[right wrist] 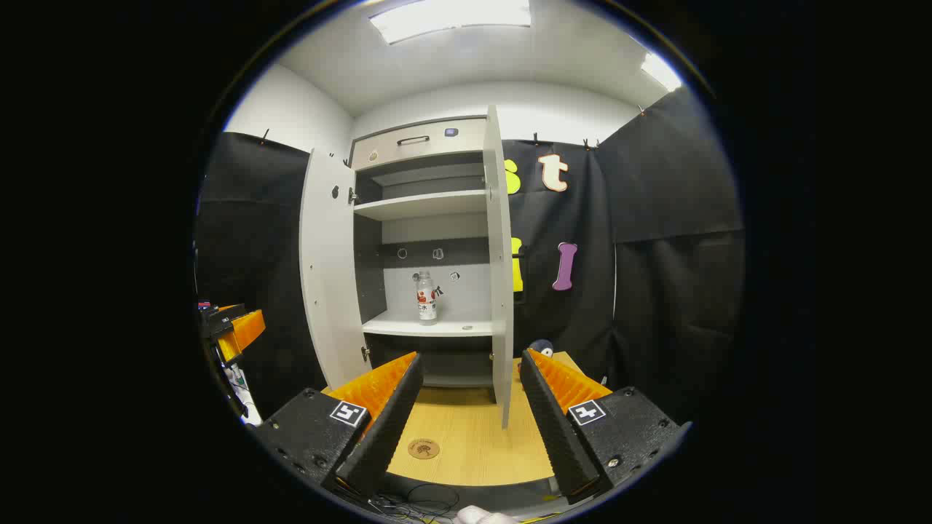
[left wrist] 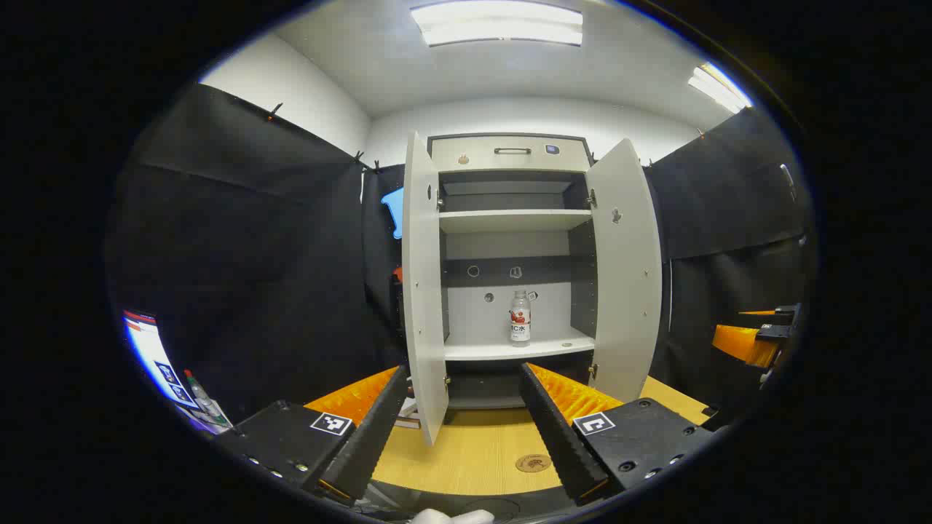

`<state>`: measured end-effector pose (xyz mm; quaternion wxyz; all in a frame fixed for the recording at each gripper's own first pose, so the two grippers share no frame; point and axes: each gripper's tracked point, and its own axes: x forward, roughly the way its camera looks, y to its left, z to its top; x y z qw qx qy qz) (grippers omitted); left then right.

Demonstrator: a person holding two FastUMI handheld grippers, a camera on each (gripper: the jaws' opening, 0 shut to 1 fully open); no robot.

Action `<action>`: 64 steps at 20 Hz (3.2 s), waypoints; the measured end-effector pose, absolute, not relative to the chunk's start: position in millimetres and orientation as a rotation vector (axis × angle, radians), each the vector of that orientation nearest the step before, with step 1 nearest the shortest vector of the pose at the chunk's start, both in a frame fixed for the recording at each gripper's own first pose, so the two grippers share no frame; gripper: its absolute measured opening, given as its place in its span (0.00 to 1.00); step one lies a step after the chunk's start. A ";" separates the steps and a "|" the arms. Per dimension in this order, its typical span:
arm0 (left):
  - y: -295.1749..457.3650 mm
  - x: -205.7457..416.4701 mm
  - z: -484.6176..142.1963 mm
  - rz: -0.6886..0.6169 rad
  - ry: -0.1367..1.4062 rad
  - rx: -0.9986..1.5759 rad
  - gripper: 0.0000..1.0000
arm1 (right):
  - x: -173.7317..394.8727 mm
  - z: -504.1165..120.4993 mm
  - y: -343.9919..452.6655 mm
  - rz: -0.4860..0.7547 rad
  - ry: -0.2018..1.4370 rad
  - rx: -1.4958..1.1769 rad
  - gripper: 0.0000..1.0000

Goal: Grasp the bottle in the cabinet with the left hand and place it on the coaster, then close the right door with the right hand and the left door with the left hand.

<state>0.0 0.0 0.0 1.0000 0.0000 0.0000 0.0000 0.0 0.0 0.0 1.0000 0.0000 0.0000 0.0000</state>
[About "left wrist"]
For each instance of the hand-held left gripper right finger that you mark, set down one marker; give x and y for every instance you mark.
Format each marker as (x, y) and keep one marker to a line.
(553, 433)

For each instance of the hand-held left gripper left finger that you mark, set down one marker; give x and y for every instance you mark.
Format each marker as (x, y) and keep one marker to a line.
(371, 437)

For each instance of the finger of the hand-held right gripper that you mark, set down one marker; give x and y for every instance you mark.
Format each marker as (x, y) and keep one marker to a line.
(743, 342)

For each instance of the round cork coaster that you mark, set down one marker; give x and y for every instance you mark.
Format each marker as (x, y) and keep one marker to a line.
(534, 463)

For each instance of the clear bottle with red label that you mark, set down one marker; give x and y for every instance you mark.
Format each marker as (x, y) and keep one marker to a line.
(520, 320)

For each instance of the grey cabinet door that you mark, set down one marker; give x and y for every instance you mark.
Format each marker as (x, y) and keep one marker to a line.
(422, 291)
(626, 291)

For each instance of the grey and black cabinet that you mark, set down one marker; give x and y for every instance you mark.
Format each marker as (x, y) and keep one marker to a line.
(510, 220)

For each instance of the black backdrop cloth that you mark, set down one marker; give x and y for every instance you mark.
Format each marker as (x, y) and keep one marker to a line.
(240, 255)

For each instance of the lit screen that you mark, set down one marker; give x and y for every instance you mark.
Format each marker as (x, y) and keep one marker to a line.
(149, 349)

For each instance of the ceiling light panel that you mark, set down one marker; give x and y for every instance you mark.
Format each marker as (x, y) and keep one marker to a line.
(717, 87)
(495, 25)

